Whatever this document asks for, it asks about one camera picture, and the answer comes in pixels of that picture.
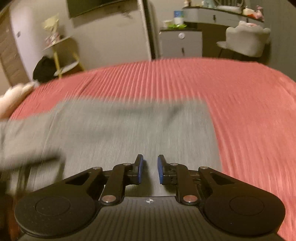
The grey sweat pants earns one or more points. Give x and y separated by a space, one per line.
79 134

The grey vanity desk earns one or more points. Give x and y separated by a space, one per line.
213 24

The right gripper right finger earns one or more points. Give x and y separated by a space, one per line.
231 205

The white standing panel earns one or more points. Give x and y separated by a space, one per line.
151 29

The grey fluffy chair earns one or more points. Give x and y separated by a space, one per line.
247 39

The grey small cabinet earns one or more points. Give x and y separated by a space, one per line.
181 43

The blue white canister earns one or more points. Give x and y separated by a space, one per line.
178 17

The wall mounted black television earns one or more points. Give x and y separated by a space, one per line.
77 8

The cream flower bouquet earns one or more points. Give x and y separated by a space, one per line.
51 26

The red ribbed bed cover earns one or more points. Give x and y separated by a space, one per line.
252 108

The black bag on floor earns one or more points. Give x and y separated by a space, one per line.
45 70

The pink white pillow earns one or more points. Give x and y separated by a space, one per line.
13 97

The yellow leg side table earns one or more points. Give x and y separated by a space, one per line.
65 55

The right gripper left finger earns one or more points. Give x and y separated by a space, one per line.
70 205

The wooden room door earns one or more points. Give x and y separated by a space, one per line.
10 58

